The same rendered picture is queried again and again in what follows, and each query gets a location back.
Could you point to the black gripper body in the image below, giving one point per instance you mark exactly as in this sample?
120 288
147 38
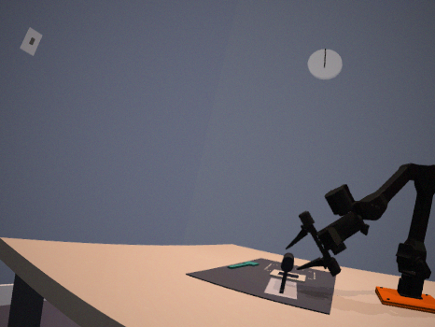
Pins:
330 262

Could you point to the cream square tile with dark square center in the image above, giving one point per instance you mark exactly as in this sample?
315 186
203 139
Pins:
291 276

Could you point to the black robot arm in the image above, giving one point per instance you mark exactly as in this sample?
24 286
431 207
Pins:
411 255

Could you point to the teal small trowel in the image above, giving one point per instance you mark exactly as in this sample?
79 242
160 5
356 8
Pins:
242 265

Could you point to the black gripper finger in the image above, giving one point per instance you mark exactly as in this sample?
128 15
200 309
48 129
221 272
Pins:
316 263
301 235

